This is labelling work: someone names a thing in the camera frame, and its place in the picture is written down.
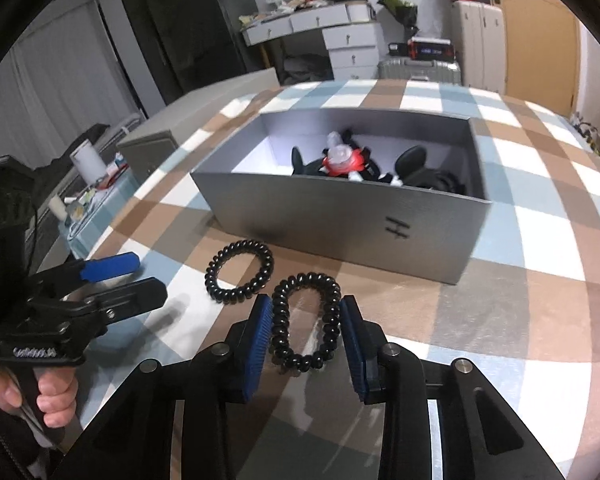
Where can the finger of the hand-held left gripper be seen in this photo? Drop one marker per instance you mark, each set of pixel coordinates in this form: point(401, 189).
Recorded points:
point(130, 300)
point(110, 266)

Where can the grey bed frame panel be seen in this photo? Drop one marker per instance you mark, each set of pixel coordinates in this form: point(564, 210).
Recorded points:
point(215, 92)

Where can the white paper roll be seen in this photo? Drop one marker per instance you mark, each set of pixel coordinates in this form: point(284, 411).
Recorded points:
point(87, 160)

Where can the dark green bouquet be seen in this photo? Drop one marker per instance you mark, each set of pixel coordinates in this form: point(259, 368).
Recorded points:
point(400, 12)

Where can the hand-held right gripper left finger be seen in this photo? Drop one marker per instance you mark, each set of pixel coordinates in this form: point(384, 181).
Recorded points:
point(257, 350)

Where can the grey clothes under desk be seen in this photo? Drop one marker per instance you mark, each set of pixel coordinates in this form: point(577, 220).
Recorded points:
point(305, 67)

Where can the person's left forearm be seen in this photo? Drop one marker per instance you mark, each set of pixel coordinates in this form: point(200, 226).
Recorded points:
point(5, 445)

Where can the cream suitcase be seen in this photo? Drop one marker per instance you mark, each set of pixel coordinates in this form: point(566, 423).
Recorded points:
point(480, 45)

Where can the red white hair accessory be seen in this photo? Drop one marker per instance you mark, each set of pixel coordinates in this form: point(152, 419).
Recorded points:
point(344, 160)

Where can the grey curtain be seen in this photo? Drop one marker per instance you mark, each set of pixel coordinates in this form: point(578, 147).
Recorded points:
point(55, 90)

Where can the black box with red print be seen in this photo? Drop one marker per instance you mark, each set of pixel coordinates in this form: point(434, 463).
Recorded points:
point(422, 49)

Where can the desk clutter pile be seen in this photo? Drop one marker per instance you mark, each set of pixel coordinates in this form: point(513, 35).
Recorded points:
point(285, 10)

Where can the wooden door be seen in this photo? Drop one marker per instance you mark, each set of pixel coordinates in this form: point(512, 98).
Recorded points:
point(540, 35)

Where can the shoe rack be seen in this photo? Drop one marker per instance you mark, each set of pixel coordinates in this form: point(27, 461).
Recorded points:
point(592, 135)

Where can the bedside clutter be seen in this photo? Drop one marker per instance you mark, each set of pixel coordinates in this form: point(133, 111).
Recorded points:
point(100, 195)

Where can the grey bedside cabinet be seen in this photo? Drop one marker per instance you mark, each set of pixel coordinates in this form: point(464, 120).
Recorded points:
point(147, 155)

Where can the person's left hand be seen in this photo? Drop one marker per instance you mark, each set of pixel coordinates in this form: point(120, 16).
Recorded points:
point(55, 395)

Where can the checkered blanket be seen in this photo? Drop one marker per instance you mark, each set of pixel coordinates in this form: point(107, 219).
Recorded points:
point(505, 300)

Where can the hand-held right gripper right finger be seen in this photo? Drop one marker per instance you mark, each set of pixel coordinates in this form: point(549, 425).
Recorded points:
point(356, 355)

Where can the silver suitcase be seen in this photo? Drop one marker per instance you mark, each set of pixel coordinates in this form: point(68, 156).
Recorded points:
point(420, 71)

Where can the white desk with drawers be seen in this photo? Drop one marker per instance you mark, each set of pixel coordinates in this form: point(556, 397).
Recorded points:
point(340, 35)

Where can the black wardrobe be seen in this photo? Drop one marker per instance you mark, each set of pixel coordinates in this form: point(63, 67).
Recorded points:
point(190, 25)

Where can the silver cardboard box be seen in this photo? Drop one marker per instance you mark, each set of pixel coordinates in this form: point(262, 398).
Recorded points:
point(340, 225)

